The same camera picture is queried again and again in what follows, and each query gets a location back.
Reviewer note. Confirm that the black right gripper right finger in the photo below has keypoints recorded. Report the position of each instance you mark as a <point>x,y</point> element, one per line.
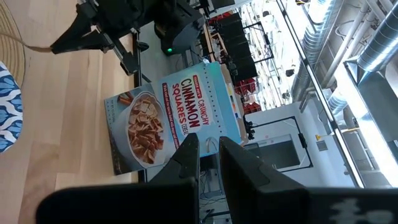
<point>264,199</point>

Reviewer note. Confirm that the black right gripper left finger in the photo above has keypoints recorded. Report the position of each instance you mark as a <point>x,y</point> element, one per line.
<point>174,193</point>

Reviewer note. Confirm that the black background workstation frame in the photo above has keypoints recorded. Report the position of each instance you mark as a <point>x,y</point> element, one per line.
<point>303,141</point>

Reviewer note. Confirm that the cinnamon cereal bag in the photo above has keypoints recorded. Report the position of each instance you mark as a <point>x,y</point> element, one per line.
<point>186,105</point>

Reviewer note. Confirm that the round woven straw placemat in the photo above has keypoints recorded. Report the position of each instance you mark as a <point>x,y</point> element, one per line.
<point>11,46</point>

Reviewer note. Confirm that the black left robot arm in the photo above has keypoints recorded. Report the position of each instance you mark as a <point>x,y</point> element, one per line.
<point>180,28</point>

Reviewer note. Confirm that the red storage bins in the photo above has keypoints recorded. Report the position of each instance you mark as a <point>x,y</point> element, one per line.
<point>248,96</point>

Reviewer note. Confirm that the blue patterned paper bowl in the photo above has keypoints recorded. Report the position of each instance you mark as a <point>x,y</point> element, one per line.
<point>9,109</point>

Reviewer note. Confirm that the silver spiral air duct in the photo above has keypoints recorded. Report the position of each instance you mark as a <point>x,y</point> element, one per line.
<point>382,40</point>
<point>317,28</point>

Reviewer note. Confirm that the black storage shelves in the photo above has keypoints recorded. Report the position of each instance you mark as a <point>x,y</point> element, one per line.
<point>239,46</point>

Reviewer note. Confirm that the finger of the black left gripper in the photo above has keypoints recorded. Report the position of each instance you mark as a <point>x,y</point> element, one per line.
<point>90,43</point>
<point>77,29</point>

